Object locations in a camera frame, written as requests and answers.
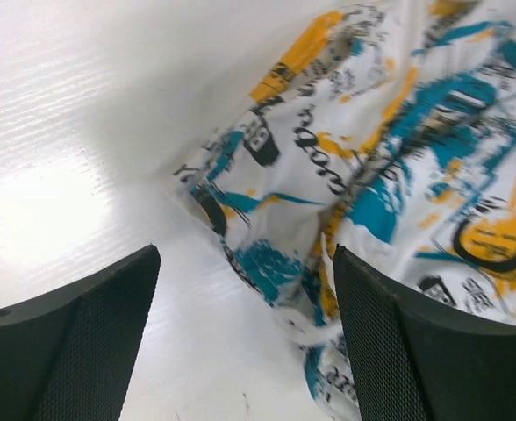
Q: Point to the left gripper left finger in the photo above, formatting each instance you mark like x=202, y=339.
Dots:
x=69, y=354

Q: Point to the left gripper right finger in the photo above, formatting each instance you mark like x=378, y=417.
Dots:
x=414, y=358

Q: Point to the colourful printed shorts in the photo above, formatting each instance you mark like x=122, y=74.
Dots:
x=389, y=128

